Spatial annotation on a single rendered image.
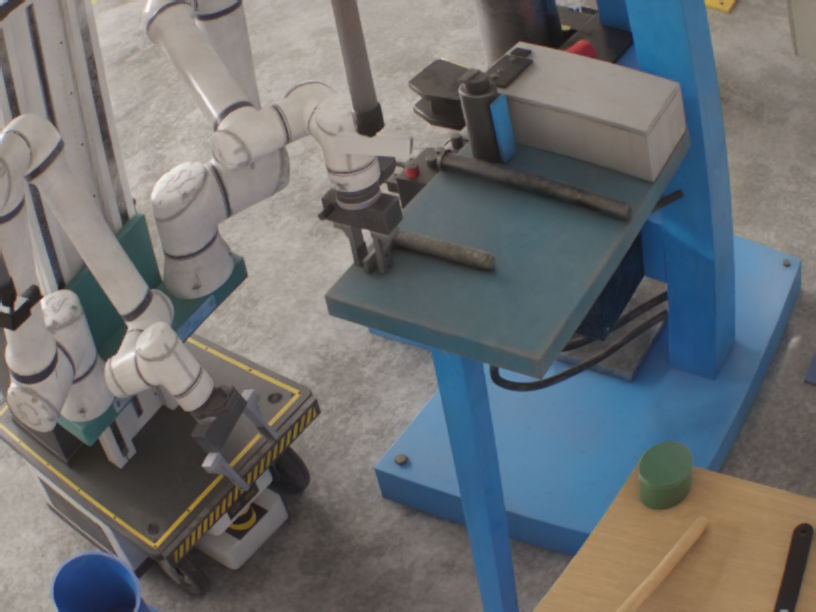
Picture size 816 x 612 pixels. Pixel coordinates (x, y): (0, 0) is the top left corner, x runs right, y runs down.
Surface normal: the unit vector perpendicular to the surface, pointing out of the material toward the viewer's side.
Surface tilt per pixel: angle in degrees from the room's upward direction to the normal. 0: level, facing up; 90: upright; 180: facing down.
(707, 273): 90
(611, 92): 0
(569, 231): 0
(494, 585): 90
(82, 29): 90
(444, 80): 0
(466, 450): 90
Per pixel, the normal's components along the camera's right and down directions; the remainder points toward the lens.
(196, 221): 0.49, 0.52
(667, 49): -0.52, 0.62
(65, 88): 0.80, 0.29
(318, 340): -0.15, -0.74
